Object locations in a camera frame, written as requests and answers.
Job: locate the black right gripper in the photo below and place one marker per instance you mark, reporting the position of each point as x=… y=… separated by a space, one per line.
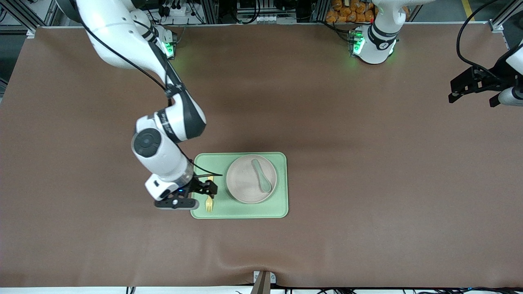
x=198 y=185

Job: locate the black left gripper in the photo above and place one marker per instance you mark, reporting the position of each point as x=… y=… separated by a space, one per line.
x=492 y=76

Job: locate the yellow plastic fork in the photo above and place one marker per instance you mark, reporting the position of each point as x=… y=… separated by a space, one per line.
x=209 y=204

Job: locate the beige round plate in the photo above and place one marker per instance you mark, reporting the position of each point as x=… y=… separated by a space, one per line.
x=245 y=179

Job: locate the pale green spoon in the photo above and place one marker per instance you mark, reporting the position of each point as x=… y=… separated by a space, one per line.
x=265 y=185

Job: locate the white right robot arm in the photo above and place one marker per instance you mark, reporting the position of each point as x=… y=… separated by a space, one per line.
x=159 y=159

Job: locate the light green rectangular tray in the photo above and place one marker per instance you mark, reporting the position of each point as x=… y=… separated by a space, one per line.
x=245 y=210

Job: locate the brown table mat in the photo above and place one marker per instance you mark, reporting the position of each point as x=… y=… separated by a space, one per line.
x=367 y=163

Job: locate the orange packaged snacks pile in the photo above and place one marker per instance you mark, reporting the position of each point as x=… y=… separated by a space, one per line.
x=351 y=12

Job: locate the long white socket strip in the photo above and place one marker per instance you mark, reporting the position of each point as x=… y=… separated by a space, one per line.
x=265 y=18

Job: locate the white power strip with plugs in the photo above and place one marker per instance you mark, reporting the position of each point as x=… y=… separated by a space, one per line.
x=175 y=9

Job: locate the aluminium frame corner post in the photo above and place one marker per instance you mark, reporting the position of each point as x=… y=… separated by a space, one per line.
x=32 y=32
x=496 y=25

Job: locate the grey metal clamp bracket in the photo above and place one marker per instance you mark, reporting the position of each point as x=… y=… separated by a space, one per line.
x=257 y=277

